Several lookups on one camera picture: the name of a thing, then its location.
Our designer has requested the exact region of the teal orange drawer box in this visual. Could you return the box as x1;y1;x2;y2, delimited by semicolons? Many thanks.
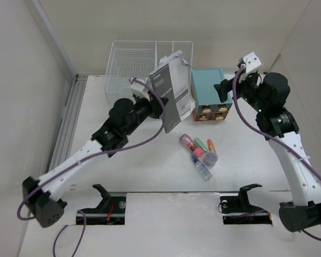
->
191;68;233;122

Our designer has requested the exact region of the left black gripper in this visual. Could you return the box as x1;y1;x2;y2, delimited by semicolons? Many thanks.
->
124;90;167;137

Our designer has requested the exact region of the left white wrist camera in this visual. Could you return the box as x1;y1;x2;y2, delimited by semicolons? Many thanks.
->
129;78;151;101

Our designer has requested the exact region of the green highlighter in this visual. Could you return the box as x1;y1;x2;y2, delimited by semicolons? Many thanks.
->
194;138;208;153

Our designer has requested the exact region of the white wire desk organizer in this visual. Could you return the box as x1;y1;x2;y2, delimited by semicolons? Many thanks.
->
104;41;193;107

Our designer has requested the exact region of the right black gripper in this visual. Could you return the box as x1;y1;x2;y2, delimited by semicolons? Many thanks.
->
213;69;268;113

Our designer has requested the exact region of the grey white manual booklet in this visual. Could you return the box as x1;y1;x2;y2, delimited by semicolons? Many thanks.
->
149;50;195;133

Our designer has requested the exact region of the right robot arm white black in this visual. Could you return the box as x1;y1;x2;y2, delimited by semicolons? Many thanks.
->
214;72;321;232

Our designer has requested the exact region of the orange highlighter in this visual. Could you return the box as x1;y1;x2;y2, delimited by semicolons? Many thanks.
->
207;139;216;152

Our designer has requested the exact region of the aluminium rail frame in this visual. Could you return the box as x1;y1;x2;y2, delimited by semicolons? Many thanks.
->
48;74;88;171

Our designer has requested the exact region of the clear bottle blue cap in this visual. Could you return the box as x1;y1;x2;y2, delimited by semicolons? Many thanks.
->
191;155;212;182

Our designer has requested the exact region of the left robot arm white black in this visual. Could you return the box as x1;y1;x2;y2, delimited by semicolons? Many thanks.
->
22;97;168;228

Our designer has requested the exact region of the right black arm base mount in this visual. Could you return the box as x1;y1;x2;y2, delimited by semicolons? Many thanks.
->
218;184;272;225

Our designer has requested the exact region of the clear jar of paperclips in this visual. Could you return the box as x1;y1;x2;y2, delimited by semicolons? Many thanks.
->
203;151;218;168

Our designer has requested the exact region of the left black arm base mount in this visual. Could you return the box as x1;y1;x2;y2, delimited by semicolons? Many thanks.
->
75;184;126;225

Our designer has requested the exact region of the pink marker tube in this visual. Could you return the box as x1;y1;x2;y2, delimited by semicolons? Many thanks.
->
180;134;204;158

